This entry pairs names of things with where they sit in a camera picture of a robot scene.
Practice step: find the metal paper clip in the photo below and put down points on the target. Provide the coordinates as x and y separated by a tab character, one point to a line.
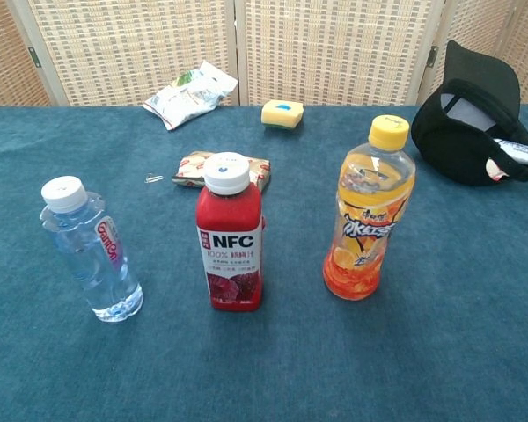
159	178

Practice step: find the black baseball cap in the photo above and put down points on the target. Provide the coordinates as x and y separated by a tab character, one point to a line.
449	149

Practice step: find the yellow sponge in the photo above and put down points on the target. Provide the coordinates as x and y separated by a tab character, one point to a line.
281	115

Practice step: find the dark screen hinge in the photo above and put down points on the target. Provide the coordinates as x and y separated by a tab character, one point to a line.
34	57
432	56

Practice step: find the crumpled white snack bag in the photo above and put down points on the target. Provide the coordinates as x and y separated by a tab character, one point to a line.
189	99

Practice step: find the clear water bottle white cap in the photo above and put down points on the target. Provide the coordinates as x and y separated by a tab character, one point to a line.
92	264

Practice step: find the blue tablecloth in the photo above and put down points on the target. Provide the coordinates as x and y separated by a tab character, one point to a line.
202	351

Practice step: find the gold red-print snack packet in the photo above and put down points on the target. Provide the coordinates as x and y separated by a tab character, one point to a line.
188	169

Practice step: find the red NFC juice bottle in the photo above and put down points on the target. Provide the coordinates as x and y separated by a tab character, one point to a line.
229	211

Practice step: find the woven folding screen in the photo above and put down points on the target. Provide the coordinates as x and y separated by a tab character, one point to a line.
127	48

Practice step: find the white paper tag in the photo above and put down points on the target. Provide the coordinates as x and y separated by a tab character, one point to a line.
521	151

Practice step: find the iced tea bottle yellow cap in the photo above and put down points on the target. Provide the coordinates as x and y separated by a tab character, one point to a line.
369	198

